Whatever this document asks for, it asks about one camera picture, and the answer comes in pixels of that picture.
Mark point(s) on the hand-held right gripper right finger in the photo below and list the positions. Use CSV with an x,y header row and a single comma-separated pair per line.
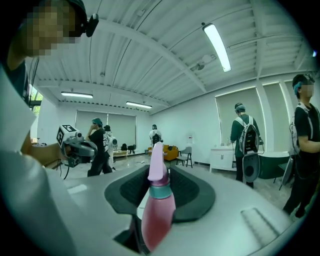
x,y
193,197

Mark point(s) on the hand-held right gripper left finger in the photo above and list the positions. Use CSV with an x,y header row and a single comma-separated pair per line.
x,y
125,193

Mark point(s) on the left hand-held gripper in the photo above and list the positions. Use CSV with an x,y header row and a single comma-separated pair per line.
x,y
80,147

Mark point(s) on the pink spray bottle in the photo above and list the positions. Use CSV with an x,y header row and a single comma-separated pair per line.
x,y
157,215

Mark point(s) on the person's left forearm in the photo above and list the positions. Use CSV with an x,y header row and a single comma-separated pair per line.
x,y
42,152

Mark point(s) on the grey chair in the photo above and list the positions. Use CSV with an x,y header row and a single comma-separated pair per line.
x,y
186,152

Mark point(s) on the grey roller blind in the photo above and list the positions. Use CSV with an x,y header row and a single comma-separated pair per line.
x,y
122,130
230,100

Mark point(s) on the black bag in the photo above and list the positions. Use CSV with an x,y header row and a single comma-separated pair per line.
x,y
131,148

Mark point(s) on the white cabinet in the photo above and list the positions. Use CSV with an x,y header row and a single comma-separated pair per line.
x,y
221,158

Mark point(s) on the yellow sofa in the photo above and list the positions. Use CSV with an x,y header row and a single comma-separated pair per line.
x,y
171,152

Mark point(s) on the long ceiling light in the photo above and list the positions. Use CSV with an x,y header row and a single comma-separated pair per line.
x,y
217,47
76,94
138,105

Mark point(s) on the person's white shirt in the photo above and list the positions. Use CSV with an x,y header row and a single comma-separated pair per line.
x,y
17,150

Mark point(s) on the white and black backpack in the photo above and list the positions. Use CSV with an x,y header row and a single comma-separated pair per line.
x,y
250,150

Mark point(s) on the dark green counter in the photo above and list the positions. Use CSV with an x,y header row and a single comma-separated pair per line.
x,y
272,163

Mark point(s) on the person's head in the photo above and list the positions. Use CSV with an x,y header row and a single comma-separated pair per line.
x,y
47,27

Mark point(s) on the black head-worn camera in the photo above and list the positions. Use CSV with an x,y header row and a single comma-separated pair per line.
x,y
92,25

